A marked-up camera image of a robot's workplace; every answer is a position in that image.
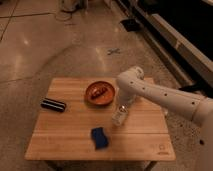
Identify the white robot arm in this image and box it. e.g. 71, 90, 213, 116
116, 66, 213, 171

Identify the black rectangular case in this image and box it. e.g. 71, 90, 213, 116
41, 98, 66, 112

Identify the orange ceramic bowl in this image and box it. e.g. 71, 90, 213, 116
84, 81, 115, 106

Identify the clear plastic bottle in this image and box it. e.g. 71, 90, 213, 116
112, 105, 128, 126

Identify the wooden table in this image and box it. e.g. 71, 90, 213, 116
25, 78, 175, 161

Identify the black floor box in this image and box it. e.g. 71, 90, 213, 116
121, 19, 140, 32

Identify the blue sponge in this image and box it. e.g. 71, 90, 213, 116
91, 127, 109, 150

